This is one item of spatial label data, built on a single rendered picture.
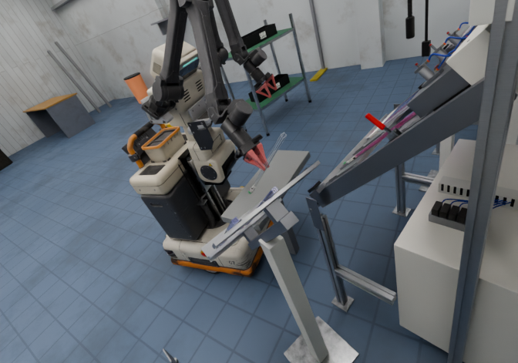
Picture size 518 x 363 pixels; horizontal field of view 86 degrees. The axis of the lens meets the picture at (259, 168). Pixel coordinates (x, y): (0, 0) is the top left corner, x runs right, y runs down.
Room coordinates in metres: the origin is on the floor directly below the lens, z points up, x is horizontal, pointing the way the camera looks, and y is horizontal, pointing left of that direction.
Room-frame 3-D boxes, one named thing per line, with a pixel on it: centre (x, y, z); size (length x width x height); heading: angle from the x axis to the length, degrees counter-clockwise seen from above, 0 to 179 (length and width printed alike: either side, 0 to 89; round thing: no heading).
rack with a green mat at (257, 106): (3.41, -0.49, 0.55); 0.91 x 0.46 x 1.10; 124
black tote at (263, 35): (3.41, -0.49, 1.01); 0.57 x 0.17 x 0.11; 124
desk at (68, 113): (7.31, 4.10, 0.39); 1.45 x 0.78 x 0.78; 47
